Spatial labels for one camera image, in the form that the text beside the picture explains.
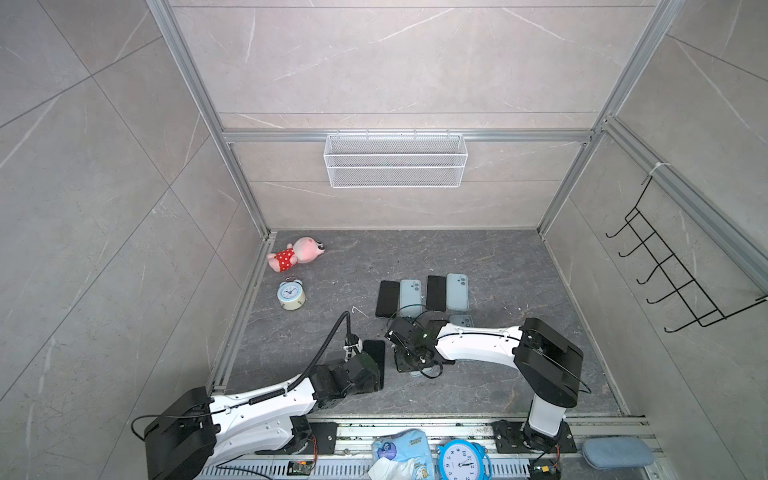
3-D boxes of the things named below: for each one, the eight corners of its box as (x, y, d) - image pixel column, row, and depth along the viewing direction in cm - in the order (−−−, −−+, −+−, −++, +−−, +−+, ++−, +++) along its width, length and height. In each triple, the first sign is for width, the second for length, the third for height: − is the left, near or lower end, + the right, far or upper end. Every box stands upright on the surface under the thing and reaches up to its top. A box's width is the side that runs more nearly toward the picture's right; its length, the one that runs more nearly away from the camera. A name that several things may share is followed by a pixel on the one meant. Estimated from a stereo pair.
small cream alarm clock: (277, 310, 99) (273, 303, 95) (284, 285, 106) (281, 277, 102) (303, 310, 99) (300, 303, 95) (308, 285, 106) (305, 277, 102)
